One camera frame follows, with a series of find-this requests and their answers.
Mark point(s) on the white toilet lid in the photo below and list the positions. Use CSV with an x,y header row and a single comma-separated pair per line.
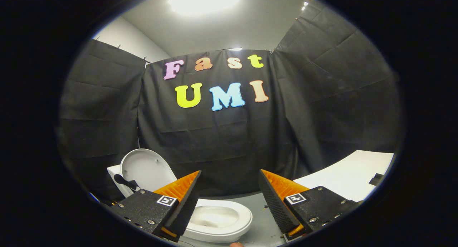
x,y
146,168

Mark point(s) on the black lid pull tab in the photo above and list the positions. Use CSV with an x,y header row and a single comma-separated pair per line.
x,y
125,182

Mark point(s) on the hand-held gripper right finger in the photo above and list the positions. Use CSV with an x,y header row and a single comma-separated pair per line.
x,y
275,204

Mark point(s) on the black backdrop cloth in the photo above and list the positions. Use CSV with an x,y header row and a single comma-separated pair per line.
x,y
222,143

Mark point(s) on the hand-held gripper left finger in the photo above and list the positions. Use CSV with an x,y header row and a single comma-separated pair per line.
x,y
189,200

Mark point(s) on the white toilet seat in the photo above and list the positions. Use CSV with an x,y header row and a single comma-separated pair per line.
x,y
243,213

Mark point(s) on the white toilet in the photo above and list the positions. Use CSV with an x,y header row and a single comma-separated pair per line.
x,y
222,234

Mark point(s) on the ceiling light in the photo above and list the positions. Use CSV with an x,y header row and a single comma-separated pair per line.
x,y
204,0

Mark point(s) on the white drawer cabinet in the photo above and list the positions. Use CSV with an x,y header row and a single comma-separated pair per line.
x,y
350,175

